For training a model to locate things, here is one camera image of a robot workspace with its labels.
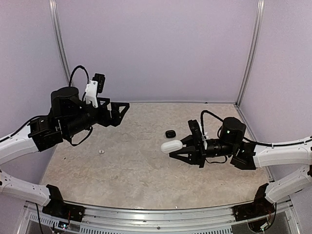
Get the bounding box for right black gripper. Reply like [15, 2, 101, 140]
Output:
[169, 134, 236, 168]

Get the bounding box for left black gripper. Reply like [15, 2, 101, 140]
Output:
[63, 97, 130, 137]

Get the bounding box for white earbud charging case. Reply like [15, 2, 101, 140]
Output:
[160, 140, 183, 154]

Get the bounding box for black earbud charging case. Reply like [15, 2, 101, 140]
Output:
[165, 130, 176, 138]

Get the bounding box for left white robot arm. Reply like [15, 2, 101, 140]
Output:
[0, 87, 130, 217]

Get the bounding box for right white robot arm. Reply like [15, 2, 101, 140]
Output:
[160, 117, 312, 216]

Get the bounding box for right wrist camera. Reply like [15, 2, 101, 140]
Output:
[188, 119, 208, 150]

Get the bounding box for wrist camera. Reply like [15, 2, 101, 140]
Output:
[82, 73, 105, 108]
[188, 119, 208, 150]

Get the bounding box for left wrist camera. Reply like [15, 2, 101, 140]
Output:
[82, 73, 105, 108]

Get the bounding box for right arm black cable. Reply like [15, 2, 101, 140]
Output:
[200, 110, 312, 164]

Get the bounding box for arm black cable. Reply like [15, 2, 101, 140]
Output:
[0, 65, 93, 147]
[200, 110, 312, 164]

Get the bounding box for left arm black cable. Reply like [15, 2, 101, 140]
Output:
[0, 65, 93, 147]

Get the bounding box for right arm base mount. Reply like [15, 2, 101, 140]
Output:
[233, 183, 276, 221]

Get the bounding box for front aluminium rail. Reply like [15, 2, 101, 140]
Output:
[17, 197, 302, 234]

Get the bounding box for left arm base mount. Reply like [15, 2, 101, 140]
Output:
[42, 184, 85, 222]

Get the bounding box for left aluminium frame post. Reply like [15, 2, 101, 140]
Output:
[48, 0, 71, 84]

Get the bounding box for aluminium frame post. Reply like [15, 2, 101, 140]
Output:
[235, 0, 265, 108]
[48, 0, 71, 84]

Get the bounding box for right aluminium frame post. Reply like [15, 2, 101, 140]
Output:
[235, 0, 265, 108]

